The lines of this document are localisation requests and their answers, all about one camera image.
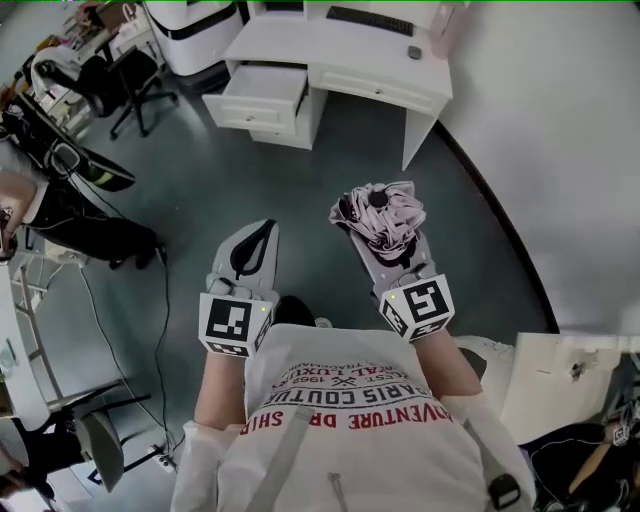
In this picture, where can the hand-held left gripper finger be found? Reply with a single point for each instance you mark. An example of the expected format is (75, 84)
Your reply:
(222, 255)
(270, 275)

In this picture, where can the white desk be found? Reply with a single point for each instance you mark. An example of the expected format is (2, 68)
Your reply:
(320, 47)

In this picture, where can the white desk drawer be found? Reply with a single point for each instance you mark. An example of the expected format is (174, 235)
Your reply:
(260, 92)

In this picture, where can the person's left forearm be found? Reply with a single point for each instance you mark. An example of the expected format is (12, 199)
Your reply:
(220, 385)

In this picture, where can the black keyboard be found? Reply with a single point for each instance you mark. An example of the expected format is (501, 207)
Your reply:
(370, 21)

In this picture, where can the white robot with black band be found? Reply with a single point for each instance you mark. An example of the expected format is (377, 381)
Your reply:
(200, 30)

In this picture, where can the black office chair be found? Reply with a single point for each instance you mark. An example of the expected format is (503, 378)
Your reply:
(120, 80)

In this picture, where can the pink umbrella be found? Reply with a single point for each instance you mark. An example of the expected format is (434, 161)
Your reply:
(385, 220)

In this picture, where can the grey chair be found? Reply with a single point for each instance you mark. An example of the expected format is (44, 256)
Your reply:
(102, 445)

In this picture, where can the white jacket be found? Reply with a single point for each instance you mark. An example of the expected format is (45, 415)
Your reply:
(57, 62)

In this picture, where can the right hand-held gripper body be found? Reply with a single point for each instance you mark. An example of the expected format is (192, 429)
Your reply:
(420, 305)

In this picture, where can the person's right forearm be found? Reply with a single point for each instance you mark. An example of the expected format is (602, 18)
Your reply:
(445, 365)

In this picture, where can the dark computer mouse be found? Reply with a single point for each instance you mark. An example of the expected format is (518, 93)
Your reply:
(415, 52)

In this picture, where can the wide white drawer front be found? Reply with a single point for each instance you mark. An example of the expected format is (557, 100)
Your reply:
(380, 90)

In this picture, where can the person's black shoe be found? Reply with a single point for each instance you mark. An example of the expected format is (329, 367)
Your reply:
(295, 310)

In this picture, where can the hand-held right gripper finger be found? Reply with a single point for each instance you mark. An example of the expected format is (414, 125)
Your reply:
(422, 257)
(372, 267)

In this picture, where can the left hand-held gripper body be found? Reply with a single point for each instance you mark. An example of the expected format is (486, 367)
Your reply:
(227, 320)

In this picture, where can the white work table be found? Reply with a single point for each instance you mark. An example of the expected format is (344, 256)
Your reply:
(15, 310)

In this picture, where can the beige standing board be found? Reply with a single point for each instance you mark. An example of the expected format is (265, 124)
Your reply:
(447, 27)

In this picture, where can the black bag with yellow stripe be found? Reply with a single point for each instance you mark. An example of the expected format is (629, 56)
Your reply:
(100, 172)

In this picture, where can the person's white printed shirt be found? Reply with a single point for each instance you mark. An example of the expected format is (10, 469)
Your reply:
(350, 450)

